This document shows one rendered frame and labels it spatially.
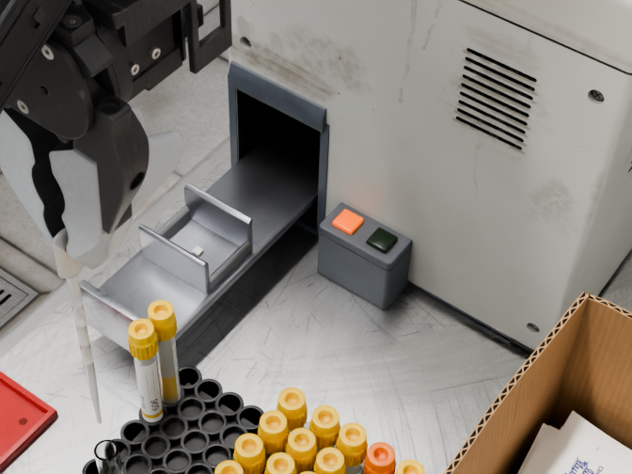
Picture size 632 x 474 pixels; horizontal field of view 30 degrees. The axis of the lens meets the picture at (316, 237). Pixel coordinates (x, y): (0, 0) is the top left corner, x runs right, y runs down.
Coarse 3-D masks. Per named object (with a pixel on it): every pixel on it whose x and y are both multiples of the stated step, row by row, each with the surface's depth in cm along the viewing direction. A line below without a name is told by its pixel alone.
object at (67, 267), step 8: (64, 232) 50; (56, 240) 50; (64, 240) 50; (56, 248) 50; (64, 248) 50; (56, 256) 51; (64, 256) 51; (56, 264) 51; (64, 264) 51; (72, 264) 52; (80, 264) 52; (64, 272) 51; (72, 272) 52
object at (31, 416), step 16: (0, 384) 77; (16, 384) 77; (0, 400) 76; (16, 400) 77; (32, 400) 76; (0, 416) 76; (16, 416) 76; (32, 416) 76; (48, 416) 75; (0, 432) 75; (16, 432) 75; (32, 432) 74; (0, 448) 74; (16, 448) 73; (0, 464) 73
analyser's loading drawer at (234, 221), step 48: (288, 144) 88; (192, 192) 80; (240, 192) 84; (288, 192) 84; (144, 240) 78; (192, 240) 81; (240, 240) 80; (96, 288) 75; (144, 288) 78; (192, 288) 78
